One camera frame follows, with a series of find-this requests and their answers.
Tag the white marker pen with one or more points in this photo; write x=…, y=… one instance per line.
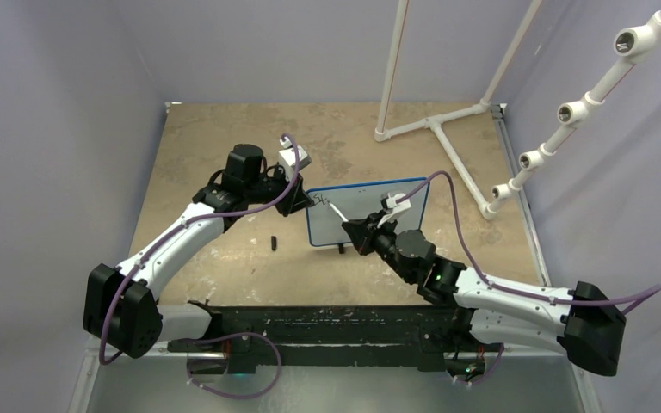
x=337, y=211

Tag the white PVC pipe frame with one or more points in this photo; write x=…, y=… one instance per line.
x=434, y=123

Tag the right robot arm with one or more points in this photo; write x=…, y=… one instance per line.
x=581, y=323

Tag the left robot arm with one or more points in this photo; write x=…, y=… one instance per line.
x=122, y=305

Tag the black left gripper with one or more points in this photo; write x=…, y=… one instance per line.
x=294, y=199

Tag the white PVC pipe with fittings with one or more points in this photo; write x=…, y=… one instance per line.
x=631, y=45

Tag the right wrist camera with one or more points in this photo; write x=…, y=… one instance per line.
x=394, y=206

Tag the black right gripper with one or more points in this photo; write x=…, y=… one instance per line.
x=360, y=231

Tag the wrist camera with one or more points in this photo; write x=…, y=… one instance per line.
x=394, y=206
x=290, y=157

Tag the blue framed whiteboard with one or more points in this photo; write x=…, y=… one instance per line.
x=355, y=201

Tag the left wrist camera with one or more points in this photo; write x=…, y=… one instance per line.
x=290, y=157

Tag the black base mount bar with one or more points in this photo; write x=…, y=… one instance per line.
x=420, y=336

